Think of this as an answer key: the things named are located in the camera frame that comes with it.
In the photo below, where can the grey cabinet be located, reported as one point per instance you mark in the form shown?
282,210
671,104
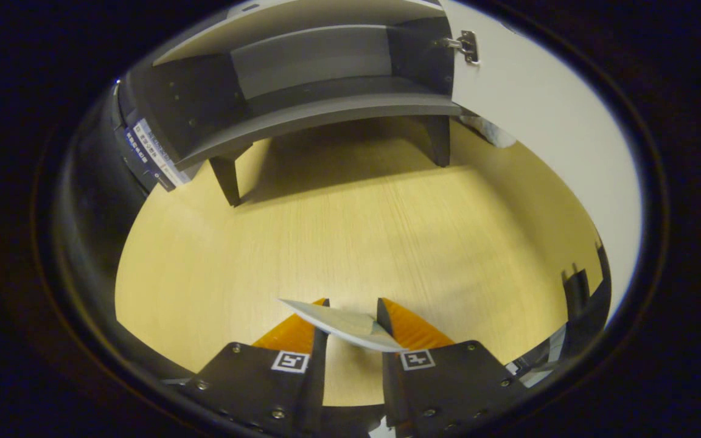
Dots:
326,109

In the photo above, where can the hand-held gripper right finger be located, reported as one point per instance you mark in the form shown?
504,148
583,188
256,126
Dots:
390,389

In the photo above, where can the metal door hinge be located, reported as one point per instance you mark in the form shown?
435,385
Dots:
469,45

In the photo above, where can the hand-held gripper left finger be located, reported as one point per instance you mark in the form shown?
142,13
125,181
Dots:
314,389

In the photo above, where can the white cabinet door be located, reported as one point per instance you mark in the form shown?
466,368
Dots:
545,121

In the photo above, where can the white and blue tube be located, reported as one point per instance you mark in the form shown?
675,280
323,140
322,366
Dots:
344,325

